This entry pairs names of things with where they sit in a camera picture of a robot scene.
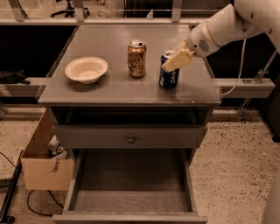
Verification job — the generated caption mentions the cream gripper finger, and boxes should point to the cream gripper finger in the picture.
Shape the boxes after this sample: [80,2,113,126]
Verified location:
[161,49,193,73]

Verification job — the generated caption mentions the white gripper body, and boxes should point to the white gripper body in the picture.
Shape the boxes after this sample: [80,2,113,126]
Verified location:
[174,22,219,58]

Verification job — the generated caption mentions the blue pepsi can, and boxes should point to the blue pepsi can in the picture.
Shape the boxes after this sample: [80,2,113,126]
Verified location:
[158,50,179,89]

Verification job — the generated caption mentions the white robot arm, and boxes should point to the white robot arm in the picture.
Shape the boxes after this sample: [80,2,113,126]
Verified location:
[162,0,280,72]

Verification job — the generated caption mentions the gold soda can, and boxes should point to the gold soda can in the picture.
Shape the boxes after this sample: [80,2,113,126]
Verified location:
[127,40,147,78]

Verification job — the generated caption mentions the grey drawer cabinet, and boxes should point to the grey drawer cabinet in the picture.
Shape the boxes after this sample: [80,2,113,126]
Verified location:
[38,24,222,165]

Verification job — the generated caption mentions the closed grey upper drawer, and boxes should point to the closed grey upper drawer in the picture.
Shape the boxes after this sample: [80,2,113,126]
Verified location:
[52,125,207,149]

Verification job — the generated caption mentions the round metal drawer knob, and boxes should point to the round metal drawer knob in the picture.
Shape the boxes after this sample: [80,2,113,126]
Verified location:
[128,136,136,144]

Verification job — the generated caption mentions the open grey middle drawer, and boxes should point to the open grey middle drawer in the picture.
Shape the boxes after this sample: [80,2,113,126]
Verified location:
[52,149,207,224]

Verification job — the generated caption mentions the metal diagonal strut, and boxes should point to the metal diagonal strut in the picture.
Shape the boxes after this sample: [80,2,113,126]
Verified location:
[236,50,278,122]

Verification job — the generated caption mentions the white paper bowl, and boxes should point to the white paper bowl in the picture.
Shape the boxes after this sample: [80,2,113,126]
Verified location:
[65,57,108,84]

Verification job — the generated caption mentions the white items in box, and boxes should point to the white items in box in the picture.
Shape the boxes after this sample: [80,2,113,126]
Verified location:
[47,135,68,159]

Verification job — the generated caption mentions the cardboard box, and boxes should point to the cardboard box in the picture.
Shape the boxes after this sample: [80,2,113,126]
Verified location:
[21,111,74,191]

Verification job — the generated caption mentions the black bar on floor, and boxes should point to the black bar on floor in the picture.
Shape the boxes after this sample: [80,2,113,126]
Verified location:
[0,151,23,224]

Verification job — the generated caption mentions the metal rail frame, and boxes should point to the metal rail frame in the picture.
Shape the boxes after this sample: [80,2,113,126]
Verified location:
[1,0,274,98]

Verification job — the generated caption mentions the white cable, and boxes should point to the white cable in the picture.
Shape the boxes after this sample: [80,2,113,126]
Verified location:
[217,38,248,98]

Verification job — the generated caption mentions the black object on rail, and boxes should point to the black object on rail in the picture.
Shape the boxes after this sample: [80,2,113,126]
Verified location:
[0,70,30,85]

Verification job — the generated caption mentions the black floor cable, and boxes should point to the black floor cable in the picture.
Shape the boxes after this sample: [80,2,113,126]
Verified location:
[0,151,65,217]

